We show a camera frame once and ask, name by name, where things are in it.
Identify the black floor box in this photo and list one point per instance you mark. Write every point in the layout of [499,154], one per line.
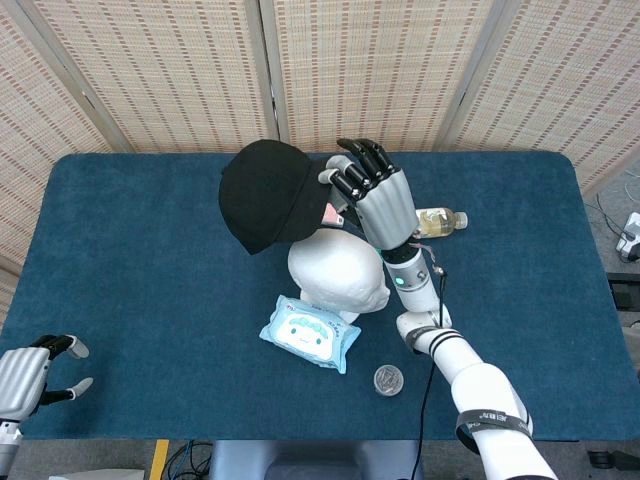
[625,292]

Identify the clear plastic tea bottle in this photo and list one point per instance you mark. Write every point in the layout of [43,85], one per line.
[442,222]

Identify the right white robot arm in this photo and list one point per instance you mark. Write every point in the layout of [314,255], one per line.
[480,385]

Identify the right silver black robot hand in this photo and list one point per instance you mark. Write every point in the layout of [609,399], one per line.
[387,210]

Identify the light blue wet wipes pack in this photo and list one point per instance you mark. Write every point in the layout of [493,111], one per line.
[307,335]

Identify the white electronic device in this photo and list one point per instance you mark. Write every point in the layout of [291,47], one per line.
[631,240]

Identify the woven bamboo screen panel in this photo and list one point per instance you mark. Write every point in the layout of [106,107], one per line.
[560,90]
[40,175]
[165,75]
[370,75]

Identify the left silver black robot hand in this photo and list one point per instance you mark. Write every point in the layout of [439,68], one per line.
[22,380]

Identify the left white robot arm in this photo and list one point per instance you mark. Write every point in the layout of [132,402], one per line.
[7,442]

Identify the pink card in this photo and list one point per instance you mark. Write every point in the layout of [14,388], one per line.
[330,215]

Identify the black cap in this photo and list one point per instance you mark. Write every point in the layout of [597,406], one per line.
[265,195]

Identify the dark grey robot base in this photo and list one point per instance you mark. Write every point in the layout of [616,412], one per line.
[310,462]

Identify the blue velvet table cover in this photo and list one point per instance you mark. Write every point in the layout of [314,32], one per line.
[150,250]

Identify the black caster wheel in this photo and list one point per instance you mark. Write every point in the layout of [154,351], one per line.
[602,459]

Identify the white foam mannequin head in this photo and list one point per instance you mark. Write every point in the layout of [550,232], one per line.
[335,270]

